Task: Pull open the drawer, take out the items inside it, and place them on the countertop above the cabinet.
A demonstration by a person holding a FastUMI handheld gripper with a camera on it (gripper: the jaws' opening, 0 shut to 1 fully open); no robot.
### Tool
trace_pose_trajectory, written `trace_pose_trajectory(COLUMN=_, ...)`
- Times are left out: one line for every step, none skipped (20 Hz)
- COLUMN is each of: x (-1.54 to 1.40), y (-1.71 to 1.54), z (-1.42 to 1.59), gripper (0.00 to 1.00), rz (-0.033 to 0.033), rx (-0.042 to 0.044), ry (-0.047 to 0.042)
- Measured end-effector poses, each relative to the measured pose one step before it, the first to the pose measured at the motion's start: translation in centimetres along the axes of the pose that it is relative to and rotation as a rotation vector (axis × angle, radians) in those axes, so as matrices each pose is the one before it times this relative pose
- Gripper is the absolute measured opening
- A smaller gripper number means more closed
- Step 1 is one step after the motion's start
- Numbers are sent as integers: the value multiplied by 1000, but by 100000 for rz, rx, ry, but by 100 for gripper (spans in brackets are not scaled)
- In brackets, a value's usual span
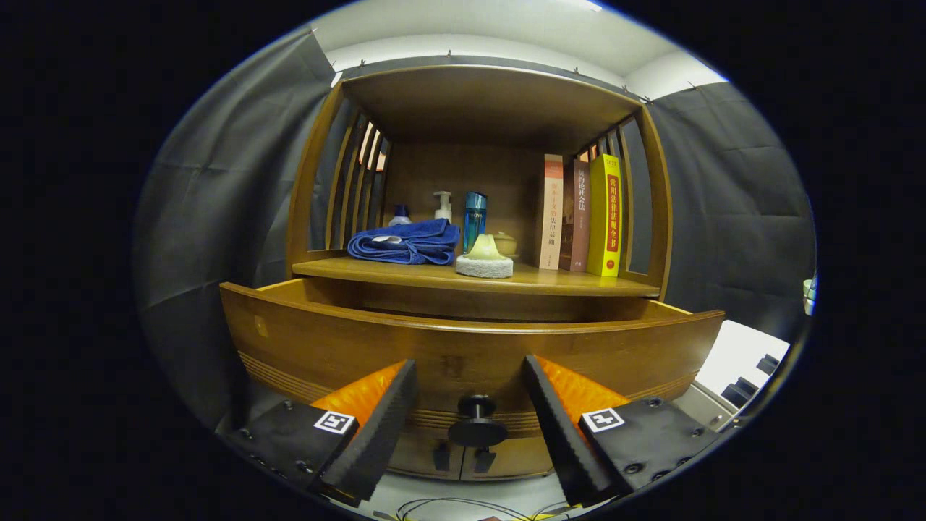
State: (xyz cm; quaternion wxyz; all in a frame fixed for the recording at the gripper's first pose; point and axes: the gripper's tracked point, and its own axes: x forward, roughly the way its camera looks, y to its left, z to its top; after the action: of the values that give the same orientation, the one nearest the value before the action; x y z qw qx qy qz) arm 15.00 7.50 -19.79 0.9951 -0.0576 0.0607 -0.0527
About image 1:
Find white table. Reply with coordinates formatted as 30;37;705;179
684;320;791;435

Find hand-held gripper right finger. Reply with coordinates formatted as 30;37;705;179
522;353;724;507

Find green scrub brush white base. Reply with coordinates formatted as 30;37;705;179
456;233;514;279

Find wooden cabinet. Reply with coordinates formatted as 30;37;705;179
286;64;674;482

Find yellow book with red label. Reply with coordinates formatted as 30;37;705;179
587;153;623;278

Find brown book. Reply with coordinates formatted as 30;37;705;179
561;159;591;273

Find folded blue towel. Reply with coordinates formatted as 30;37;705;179
347;219;461;266

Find wooden cabinet door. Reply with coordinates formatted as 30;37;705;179
387;427;467;480
463;433;554;480

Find tall blue glass bottle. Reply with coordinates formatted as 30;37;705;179
463;191;488;254

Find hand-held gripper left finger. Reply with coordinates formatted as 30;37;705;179
226;358;420;507

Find black floor cables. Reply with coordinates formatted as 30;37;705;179
394;496;572;520

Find beige book with orange band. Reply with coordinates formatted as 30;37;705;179
539;153;565;271

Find wooden countertop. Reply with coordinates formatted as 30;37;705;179
292;255;661;299

